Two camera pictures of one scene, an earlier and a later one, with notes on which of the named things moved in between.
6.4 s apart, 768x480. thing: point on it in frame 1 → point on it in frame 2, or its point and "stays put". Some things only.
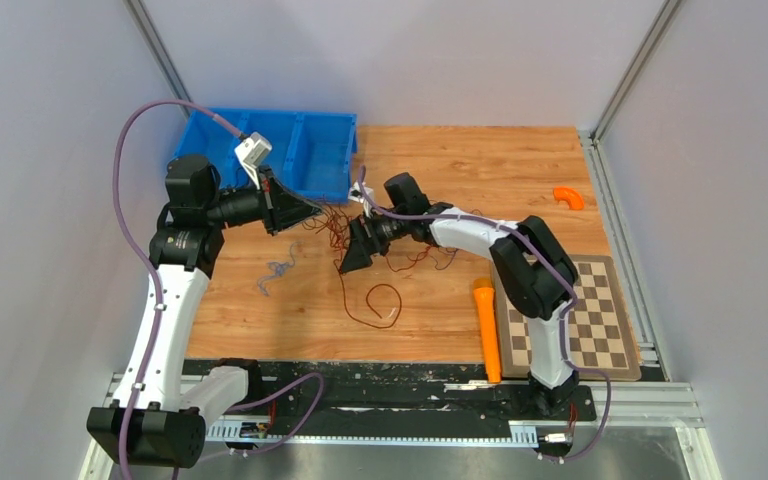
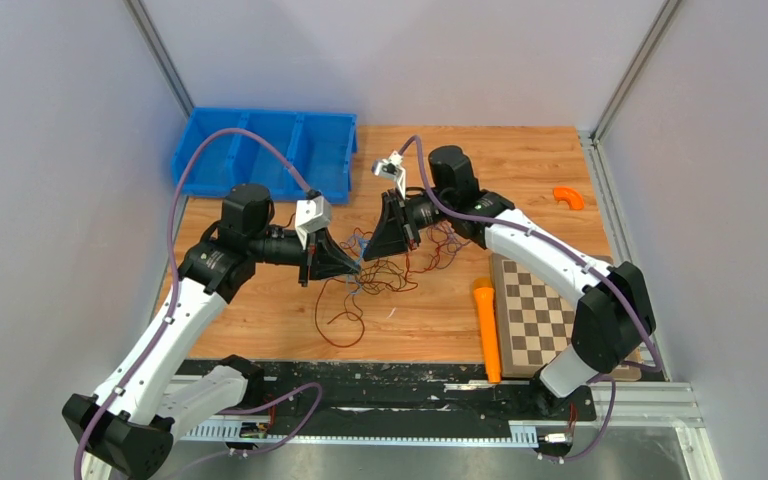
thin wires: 337,224 → 355,307
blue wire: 280,267 → 358,242
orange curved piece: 570,195 stays put
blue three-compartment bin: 314,151 stays put
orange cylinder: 488,320 stays put
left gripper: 281,209 → 325,260
